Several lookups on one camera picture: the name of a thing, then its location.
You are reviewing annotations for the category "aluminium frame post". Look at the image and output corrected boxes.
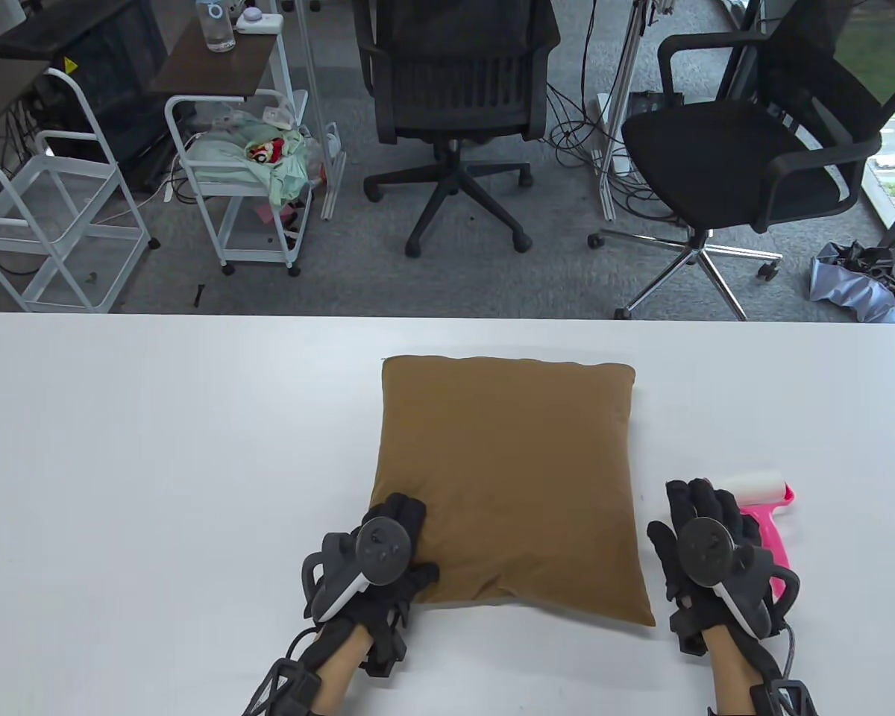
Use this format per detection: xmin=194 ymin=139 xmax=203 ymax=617
xmin=593 ymin=0 xmax=676 ymax=222

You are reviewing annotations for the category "clear white stand post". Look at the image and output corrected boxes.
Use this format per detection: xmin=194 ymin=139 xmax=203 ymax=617
xmin=280 ymin=0 xmax=348 ymax=221

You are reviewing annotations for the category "black cabinet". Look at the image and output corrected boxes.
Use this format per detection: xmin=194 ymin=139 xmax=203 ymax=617
xmin=0 ymin=0 xmax=195 ymax=191

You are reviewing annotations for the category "black office chair black base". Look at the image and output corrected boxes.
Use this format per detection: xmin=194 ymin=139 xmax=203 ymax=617
xmin=352 ymin=0 xmax=562 ymax=258

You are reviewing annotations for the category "clear water bottle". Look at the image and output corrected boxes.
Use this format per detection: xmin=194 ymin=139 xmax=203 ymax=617
xmin=196 ymin=0 xmax=237 ymax=53

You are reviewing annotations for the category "green cloth pile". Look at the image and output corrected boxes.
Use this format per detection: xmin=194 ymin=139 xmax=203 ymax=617
xmin=190 ymin=112 xmax=321 ymax=206

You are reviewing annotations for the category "grey hand controller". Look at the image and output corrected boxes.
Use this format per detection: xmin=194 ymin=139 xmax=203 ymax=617
xmin=675 ymin=517 xmax=800 ymax=638
xmin=302 ymin=518 xmax=411 ymax=620

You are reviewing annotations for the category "pink lint roller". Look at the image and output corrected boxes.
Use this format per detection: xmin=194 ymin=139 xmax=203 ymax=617
xmin=716 ymin=470 xmax=797 ymax=601

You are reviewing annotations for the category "crumpled blue grey cloth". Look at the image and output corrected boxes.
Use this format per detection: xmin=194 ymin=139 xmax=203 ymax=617
xmin=809 ymin=239 xmax=895 ymax=325

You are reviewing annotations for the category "white cart with clothes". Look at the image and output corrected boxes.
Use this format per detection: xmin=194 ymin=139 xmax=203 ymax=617
xmin=164 ymin=89 xmax=314 ymax=277

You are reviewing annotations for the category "empty white cart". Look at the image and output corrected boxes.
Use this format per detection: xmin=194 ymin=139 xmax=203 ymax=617
xmin=0 ymin=69 xmax=159 ymax=314

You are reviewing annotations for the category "person's right hand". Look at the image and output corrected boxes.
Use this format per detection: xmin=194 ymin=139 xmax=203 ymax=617
xmin=647 ymin=477 xmax=780 ymax=657

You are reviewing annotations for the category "grey right hand controller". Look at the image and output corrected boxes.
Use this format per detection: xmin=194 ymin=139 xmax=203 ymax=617
xmin=675 ymin=517 xmax=800 ymax=638

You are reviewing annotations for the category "black mesh chair chrome base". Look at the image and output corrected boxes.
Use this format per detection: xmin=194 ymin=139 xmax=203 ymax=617
xmin=588 ymin=0 xmax=895 ymax=321

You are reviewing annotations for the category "brown pillow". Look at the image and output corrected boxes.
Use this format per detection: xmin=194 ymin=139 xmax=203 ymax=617
xmin=369 ymin=356 xmax=656 ymax=627

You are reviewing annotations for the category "brown top side table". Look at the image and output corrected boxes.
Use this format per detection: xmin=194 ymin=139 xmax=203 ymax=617
xmin=149 ymin=15 xmax=295 ymax=101

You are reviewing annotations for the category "dark wooden desk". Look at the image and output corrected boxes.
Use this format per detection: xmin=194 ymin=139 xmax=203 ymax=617
xmin=0 ymin=58 xmax=51 ymax=142

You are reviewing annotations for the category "grey left hand controller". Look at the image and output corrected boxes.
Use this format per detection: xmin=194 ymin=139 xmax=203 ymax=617
xmin=302 ymin=518 xmax=411 ymax=620

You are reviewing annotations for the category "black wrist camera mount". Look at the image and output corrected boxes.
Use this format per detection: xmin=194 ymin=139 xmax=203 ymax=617
xmin=242 ymin=630 xmax=321 ymax=716
xmin=750 ymin=675 xmax=817 ymax=716

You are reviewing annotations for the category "person's left hand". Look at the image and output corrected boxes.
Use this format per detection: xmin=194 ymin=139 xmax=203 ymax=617
xmin=304 ymin=492 xmax=441 ymax=676

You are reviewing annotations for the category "white device purple knob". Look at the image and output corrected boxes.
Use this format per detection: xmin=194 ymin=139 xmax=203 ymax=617
xmin=236 ymin=6 xmax=284 ymax=34

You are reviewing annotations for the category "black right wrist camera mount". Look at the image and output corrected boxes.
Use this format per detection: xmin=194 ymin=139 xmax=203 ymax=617
xmin=750 ymin=675 xmax=817 ymax=716

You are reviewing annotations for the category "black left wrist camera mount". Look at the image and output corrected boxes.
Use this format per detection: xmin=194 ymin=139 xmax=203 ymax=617
xmin=242 ymin=630 xmax=321 ymax=716

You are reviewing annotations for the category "person's right forearm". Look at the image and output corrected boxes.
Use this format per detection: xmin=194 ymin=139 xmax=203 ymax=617
xmin=697 ymin=626 xmax=761 ymax=716

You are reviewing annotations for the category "black floor cable bundle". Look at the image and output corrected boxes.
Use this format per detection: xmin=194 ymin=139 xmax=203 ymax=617
xmin=544 ymin=0 xmax=687 ymax=221

